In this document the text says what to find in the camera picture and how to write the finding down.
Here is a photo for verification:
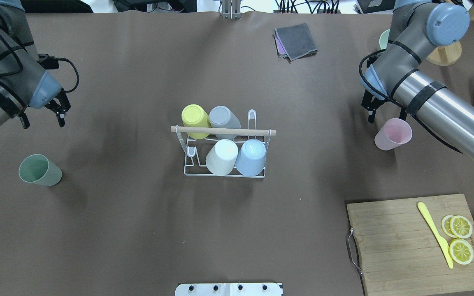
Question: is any grey folded cloth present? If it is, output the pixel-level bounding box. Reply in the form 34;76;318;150
273;23;318;61

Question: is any wooden mug tree stand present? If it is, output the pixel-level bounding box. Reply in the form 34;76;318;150
426;0;474;66

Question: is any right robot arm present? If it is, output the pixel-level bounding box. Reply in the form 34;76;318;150
359;0;474;161

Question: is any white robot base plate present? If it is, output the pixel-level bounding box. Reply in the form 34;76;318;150
174;282;284;296

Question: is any pink cup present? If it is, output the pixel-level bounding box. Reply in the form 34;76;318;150
374;118;413;150

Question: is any white wire cup holder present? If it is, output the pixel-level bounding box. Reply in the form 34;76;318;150
170;104;277;179

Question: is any grey cup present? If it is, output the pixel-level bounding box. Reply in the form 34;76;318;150
209;106;241;129

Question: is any bamboo cutting board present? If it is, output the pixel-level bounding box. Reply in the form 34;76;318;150
346;194;474;296

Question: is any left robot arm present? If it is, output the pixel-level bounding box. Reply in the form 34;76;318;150
0;0;71;129

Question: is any light blue cup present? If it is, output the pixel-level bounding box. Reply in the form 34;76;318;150
235;139;266;176

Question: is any yellow plastic knife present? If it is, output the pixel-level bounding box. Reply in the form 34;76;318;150
416;201;454;269

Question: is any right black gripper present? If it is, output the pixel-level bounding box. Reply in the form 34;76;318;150
361;91;407;124

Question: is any lemon slice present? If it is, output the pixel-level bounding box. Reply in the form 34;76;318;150
441;215;457;238
449;238;474;265
449;215;473;239

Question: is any white cup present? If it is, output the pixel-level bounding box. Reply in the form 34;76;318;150
206;139;239;176

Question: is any yellow cup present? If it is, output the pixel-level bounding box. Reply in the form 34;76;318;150
181;104;212;128

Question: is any green cup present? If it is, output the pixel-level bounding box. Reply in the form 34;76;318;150
19;154;62;187

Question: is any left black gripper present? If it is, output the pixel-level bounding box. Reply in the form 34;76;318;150
18;88;71;129

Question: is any mint green bowl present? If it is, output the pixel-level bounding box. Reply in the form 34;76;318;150
379;29;390;49

